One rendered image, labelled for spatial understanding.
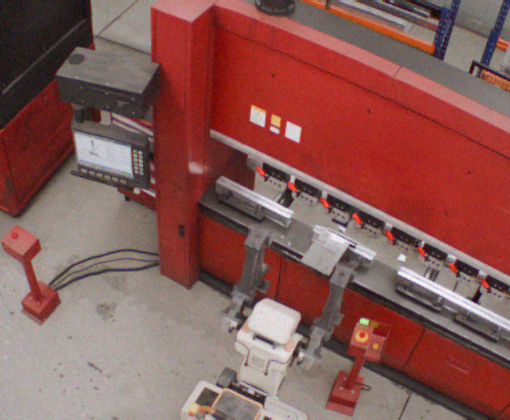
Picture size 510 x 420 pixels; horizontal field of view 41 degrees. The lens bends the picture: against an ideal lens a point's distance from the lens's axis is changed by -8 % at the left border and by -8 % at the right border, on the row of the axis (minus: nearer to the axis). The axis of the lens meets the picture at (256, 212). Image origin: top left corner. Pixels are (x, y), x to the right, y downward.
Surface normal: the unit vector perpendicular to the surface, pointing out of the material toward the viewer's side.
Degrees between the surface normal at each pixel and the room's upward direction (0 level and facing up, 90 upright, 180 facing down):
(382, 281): 0
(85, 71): 0
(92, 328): 0
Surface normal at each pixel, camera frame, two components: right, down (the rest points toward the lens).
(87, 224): 0.07, -0.62
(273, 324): -0.29, 0.07
